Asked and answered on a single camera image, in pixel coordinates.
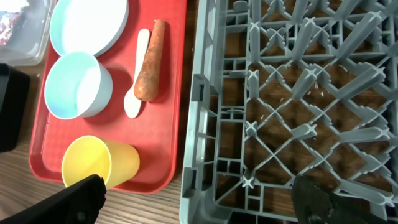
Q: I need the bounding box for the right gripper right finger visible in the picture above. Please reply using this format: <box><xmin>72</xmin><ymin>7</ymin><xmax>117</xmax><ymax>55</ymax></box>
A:
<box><xmin>292</xmin><ymin>176</ymin><xmax>387</xmax><ymax>224</ymax></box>

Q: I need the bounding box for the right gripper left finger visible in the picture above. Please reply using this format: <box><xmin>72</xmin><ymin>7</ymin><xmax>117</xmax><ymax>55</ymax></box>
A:
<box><xmin>1</xmin><ymin>174</ymin><xmax>107</xmax><ymax>224</ymax></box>

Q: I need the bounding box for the yellow plastic cup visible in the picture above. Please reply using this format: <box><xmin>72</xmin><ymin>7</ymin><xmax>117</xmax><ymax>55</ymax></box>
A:
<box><xmin>62</xmin><ymin>136</ymin><xmax>141</xmax><ymax>189</ymax></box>

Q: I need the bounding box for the light blue bowl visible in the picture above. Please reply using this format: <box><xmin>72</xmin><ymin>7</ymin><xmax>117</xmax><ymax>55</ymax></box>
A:
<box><xmin>44</xmin><ymin>52</ymin><xmax>113</xmax><ymax>120</ymax></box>

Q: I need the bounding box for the red sauce packet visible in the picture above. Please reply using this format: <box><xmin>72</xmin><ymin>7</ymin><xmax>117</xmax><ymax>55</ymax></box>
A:
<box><xmin>1</xmin><ymin>11</ymin><xmax>21</xmax><ymax>45</ymax></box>

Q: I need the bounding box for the grey dishwasher rack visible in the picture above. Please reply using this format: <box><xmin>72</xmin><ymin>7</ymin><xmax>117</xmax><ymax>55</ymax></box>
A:
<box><xmin>179</xmin><ymin>0</ymin><xmax>397</xmax><ymax>223</ymax></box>

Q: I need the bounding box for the red serving tray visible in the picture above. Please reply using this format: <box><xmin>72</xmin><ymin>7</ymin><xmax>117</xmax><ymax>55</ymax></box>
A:
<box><xmin>29</xmin><ymin>0</ymin><xmax>187</xmax><ymax>194</ymax></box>

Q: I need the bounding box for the white plastic spoon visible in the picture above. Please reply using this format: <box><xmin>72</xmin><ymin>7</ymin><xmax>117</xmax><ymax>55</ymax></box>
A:
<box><xmin>123</xmin><ymin>28</ymin><xmax>151</xmax><ymax>119</ymax></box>

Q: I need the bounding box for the black plastic tray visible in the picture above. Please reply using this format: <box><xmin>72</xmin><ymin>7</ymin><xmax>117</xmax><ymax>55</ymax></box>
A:
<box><xmin>1</xmin><ymin>63</ymin><xmax>30</xmax><ymax>152</ymax></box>

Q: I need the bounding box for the orange carrot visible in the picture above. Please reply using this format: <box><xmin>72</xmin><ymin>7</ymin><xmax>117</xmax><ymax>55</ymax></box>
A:
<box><xmin>134</xmin><ymin>19</ymin><xmax>165</xmax><ymax>102</ymax></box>

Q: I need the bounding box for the clear plastic bin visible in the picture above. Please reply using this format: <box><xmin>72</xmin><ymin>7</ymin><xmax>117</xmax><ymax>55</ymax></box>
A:
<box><xmin>1</xmin><ymin>0</ymin><xmax>57</xmax><ymax>66</ymax></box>

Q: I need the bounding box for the large light blue plate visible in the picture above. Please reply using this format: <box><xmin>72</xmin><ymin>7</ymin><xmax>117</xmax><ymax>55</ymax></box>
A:
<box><xmin>49</xmin><ymin>0</ymin><xmax>129</xmax><ymax>57</ymax></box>

